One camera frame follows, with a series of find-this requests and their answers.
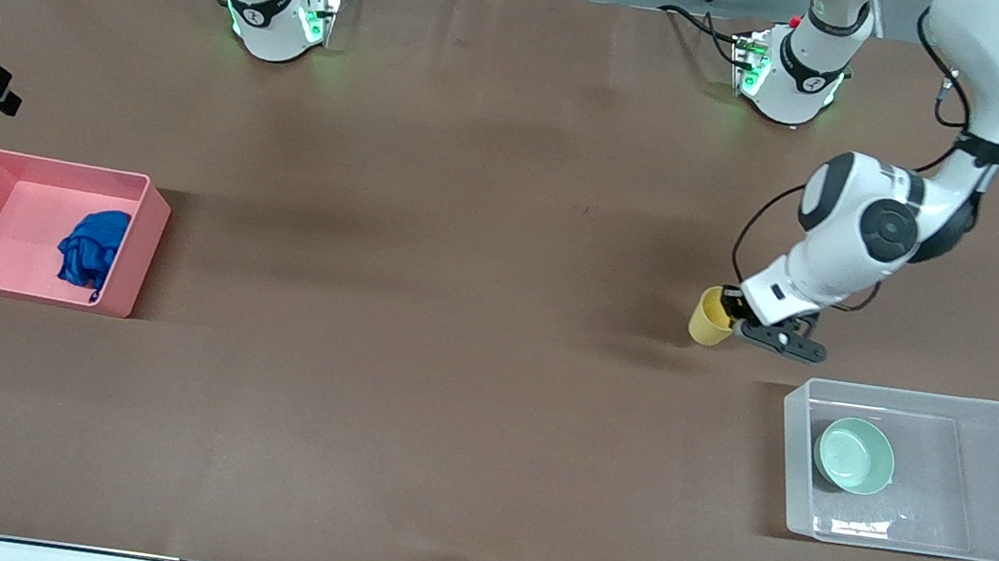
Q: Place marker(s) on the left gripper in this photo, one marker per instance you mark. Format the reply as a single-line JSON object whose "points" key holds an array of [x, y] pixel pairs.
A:
{"points": [[731, 300]]}

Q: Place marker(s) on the clear plastic box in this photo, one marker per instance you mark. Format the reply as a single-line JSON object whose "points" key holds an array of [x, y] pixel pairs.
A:
{"points": [[947, 475]]}

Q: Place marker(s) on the blue cloth bag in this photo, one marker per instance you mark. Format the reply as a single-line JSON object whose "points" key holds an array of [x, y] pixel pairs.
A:
{"points": [[94, 246]]}

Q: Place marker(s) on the pink plastic box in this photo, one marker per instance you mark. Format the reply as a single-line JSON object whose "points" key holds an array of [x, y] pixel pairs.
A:
{"points": [[5, 225]]}

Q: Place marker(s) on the brown table cover sheet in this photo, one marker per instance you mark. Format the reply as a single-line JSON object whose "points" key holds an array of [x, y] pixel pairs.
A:
{"points": [[513, 176]]}

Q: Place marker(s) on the yellow plastic cup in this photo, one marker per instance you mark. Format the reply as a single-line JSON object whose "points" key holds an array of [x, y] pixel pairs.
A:
{"points": [[706, 327]]}

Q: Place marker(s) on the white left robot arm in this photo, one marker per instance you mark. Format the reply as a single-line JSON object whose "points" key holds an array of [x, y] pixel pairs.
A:
{"points": [[856, 212]]}

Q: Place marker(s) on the mint green bowl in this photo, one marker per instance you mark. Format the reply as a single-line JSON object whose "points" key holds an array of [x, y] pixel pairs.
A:
{"points": [[853, 457]]}

